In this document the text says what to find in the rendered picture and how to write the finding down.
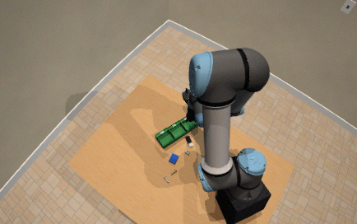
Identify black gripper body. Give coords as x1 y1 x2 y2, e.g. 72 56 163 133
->
182 88 195 122

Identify green three-compartment bin rack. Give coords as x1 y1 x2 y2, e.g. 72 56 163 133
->
155 117 198 149

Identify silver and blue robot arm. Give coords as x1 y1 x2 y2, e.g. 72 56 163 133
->
188 48 270 203

